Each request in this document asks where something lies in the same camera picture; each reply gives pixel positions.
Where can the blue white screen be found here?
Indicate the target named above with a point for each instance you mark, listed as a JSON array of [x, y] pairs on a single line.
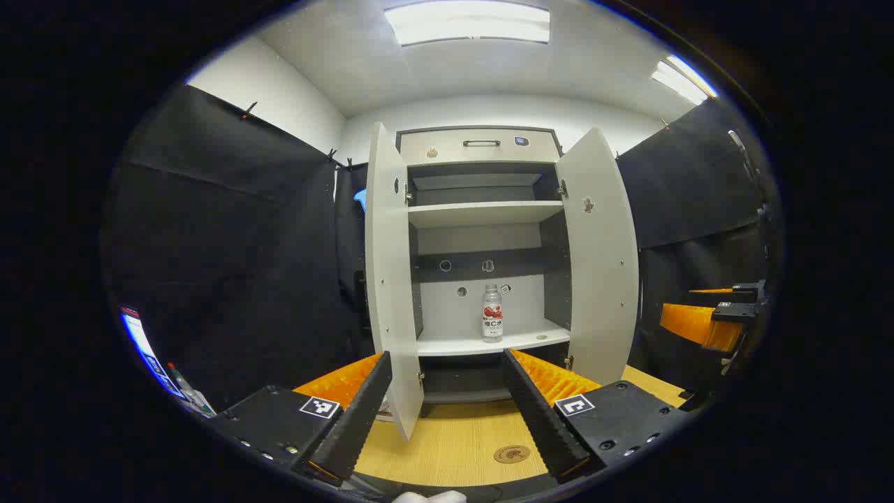
[[143, 346]]

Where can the red capped pen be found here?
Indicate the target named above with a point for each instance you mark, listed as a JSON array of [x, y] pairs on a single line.
[[187, 389]]

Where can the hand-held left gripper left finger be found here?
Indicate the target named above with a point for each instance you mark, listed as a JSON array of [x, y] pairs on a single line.
[[363, 419]]

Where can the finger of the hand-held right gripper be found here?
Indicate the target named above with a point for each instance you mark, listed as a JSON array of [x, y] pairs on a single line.
[[749, 288], [698, 325]]

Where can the grey cabinet with shelves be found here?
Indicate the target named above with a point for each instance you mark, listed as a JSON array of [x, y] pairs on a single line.
[[482, 213]]

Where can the clear plastic bottle red label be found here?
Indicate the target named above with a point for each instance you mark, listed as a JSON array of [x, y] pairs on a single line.
[[492, 313]]

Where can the large ceiling light panel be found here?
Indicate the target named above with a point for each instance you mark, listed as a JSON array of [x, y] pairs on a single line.
[[468, 22]]

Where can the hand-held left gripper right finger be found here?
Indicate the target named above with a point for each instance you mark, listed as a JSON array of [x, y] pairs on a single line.
[[538, 419]]

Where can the grey cabinet door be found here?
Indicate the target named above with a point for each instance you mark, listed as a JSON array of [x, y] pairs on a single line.
[[391, 279], [601, 258]]

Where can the narrow ceiling light panel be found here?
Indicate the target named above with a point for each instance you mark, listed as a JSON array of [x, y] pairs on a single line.
[[681, 78]]

